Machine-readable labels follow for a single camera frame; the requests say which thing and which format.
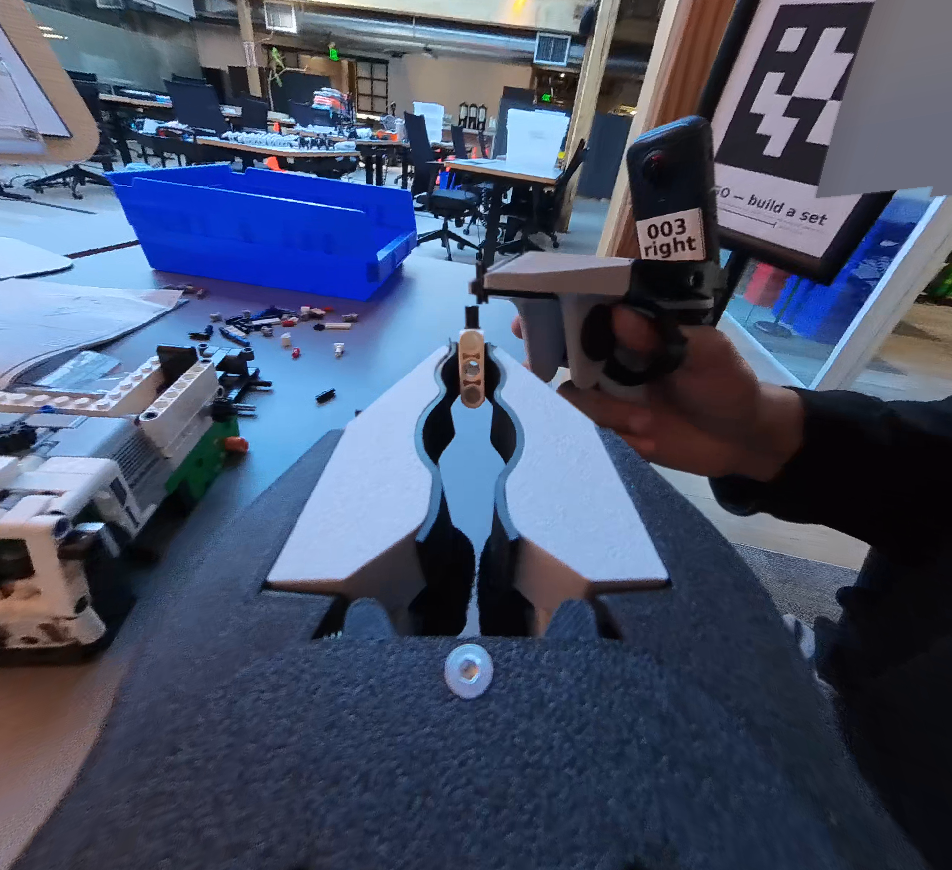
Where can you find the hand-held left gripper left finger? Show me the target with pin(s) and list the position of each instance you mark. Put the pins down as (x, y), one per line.
(357, 505)

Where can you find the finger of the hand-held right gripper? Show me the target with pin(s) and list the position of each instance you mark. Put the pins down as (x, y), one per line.
(565, 276)

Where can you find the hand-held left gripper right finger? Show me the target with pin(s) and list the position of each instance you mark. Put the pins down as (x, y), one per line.
(580, 505)

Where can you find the tan lego beam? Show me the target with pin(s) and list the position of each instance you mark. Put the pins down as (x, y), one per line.
(471, 386)

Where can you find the person's right forearm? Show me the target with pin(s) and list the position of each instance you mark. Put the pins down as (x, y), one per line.
(870, 468)

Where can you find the scattered loose lego pieces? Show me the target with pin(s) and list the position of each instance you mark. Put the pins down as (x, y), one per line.
(282, 323)

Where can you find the white green lego truck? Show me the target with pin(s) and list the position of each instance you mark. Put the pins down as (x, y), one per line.
(82, 461)

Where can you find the person's right hand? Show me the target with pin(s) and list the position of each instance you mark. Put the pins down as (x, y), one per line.
(721, 409)

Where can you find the wooden pillar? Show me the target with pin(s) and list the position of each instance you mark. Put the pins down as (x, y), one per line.
(669, 66)

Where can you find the small wooden desk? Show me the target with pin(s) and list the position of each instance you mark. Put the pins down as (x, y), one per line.
(506, 172)

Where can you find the black framed tag poster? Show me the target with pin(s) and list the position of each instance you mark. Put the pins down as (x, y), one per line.
(788, 126)

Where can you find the white sign board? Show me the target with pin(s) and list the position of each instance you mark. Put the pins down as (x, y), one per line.
(537, 137)

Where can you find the black office chair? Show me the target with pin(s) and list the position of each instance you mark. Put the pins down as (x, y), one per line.
(439, 193)
(78, 141)

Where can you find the white framed glass panel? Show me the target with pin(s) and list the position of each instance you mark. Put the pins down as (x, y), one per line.
(877, 290)

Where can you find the blue plastic bin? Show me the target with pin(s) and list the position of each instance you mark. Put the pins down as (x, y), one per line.
(260, 230)

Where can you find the long cluttered wooden desk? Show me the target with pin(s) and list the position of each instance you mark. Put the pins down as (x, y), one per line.
(282, 147)

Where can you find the cardboard sheet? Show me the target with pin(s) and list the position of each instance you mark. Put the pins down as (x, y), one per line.
(74, 319)

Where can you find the person's dark clothing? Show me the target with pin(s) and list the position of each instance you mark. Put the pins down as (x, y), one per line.
(900, 699)

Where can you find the curved wooden panel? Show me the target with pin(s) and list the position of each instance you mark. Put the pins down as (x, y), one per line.
(52, 81)

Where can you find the wall air vent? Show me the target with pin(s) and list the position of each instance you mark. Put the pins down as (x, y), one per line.
(552, 48)
(280, 16)

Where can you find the metal air duct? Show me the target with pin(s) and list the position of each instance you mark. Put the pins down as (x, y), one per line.
(446, 37)

